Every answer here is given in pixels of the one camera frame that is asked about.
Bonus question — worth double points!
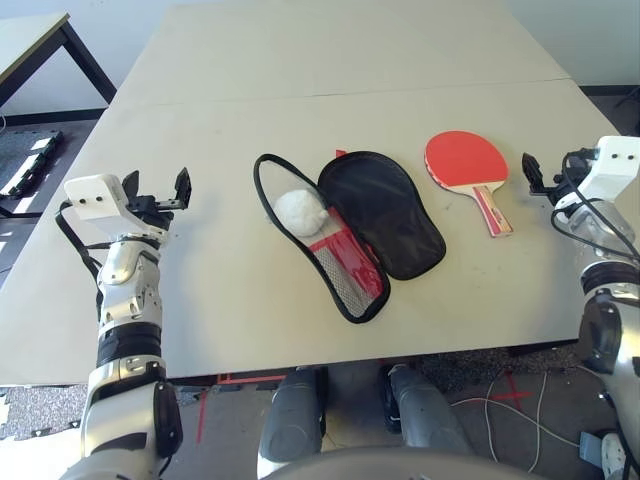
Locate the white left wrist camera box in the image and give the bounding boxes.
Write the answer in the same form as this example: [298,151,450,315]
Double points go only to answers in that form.
[63,173,171,244]

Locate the grey robot leg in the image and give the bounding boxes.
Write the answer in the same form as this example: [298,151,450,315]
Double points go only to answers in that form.
[382,363,476,456]
[257,367,329,479]

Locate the red tape strip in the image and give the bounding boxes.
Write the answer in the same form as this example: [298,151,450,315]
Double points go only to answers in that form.
[196,389,209,444]

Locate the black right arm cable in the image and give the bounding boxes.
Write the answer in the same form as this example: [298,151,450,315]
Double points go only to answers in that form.
[551,149,640,264]

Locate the grey blue foot pedal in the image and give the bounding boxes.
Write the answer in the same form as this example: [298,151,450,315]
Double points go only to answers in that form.
[579,432,604,464]

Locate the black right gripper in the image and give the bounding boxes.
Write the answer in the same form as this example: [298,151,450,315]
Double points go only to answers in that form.
[521,148,599,206]

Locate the grey robot left leg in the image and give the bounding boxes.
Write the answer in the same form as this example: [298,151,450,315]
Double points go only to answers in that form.
[257,367,329,479]

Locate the red ping-pong paddle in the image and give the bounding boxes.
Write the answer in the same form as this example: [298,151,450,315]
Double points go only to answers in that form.
[423,130,515,239]

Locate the black equipment tray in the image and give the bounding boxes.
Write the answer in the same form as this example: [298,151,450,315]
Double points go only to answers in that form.
[0,129,65,199]

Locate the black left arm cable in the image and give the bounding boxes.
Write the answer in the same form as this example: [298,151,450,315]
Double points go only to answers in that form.
[53,199,119,296]

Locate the white floor cable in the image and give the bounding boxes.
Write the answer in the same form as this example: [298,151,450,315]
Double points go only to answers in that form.
[447,364,616,474]

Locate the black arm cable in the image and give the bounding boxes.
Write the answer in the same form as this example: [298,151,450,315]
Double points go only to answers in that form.
[53,199,119,296]
[551,149,640,264]

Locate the black framed side table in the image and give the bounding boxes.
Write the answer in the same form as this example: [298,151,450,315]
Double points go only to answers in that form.
[0,12,119,109]

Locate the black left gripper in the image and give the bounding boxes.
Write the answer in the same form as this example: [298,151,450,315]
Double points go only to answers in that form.
[121,166,194,229]

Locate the red black paddle case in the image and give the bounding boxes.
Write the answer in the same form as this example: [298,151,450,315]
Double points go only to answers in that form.
[253,148,447,325]

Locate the grey white plush keychain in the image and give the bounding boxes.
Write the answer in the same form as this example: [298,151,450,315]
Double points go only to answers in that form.
[273,189,331,237]

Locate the grey robot torso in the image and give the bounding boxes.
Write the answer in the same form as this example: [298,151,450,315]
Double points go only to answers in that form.
[257,447,546,480]

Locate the grey speckled foam mat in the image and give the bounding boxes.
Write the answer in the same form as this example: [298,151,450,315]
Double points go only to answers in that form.
[0,383,89,444]

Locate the grey robot right leg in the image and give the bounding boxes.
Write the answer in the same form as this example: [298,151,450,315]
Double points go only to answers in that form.
[382,363,476,456]

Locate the white perforated clog shoe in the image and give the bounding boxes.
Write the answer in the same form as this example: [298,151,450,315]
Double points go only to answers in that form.
[601,432,629,480]

